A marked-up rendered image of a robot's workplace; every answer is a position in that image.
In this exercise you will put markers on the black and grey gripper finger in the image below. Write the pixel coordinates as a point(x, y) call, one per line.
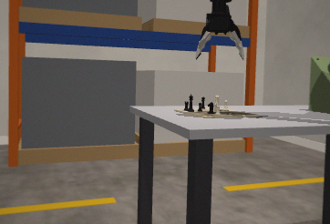
point(203, 41)
point(235, 34)

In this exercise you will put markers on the chessboard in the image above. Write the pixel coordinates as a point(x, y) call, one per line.
point(204, 112)

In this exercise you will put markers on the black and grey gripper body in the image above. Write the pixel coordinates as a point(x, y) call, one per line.
point(219, 22)

